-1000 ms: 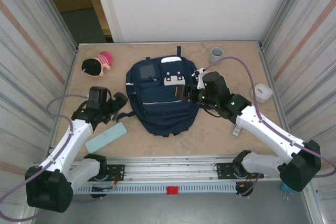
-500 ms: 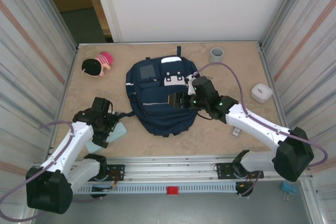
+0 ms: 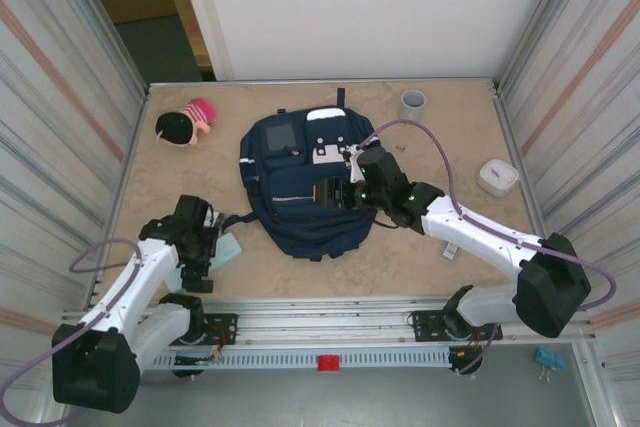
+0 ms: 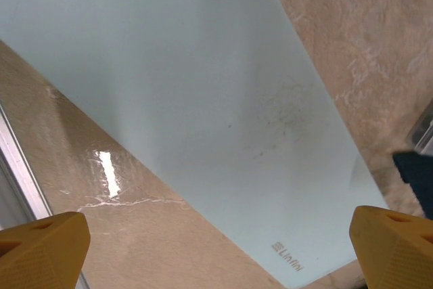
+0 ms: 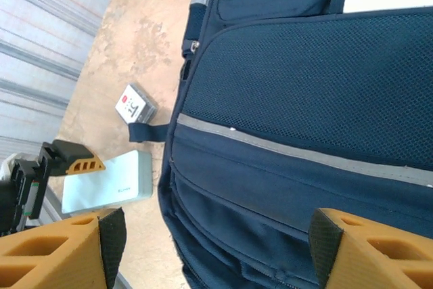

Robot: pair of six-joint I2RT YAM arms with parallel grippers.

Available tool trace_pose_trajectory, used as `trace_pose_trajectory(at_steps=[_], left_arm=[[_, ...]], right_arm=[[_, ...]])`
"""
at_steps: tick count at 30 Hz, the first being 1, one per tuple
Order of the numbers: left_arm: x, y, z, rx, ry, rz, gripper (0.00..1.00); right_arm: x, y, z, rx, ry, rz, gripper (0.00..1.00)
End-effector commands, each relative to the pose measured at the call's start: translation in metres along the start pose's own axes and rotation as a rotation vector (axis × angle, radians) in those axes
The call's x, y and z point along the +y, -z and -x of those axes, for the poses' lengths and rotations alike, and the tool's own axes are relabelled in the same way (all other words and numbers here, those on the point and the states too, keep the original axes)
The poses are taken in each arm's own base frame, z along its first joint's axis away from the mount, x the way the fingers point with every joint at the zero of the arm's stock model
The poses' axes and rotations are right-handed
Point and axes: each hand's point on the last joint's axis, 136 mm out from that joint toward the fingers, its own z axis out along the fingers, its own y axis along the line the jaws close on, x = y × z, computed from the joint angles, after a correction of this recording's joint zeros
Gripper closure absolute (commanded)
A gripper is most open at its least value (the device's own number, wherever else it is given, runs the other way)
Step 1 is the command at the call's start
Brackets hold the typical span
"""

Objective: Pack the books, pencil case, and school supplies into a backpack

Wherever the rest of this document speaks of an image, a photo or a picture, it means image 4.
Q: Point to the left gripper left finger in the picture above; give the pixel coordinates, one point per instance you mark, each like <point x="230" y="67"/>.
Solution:
<point x="40" y="255"/>

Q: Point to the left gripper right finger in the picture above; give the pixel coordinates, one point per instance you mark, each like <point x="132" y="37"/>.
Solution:
<point x="395" y="251"/>

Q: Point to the navy blue backpack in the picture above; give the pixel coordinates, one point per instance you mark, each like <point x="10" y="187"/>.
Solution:
<point x="419" y="180"/>

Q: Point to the small black card pack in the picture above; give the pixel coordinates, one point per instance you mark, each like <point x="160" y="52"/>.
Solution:
<point x="424" y="130"/>

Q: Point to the light blue pencil case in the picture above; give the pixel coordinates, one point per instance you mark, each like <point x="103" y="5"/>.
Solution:
<point x="169" y="82"/>

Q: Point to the aluminium frame rail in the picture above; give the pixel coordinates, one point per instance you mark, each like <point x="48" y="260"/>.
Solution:
<point x="20" y="180"/>

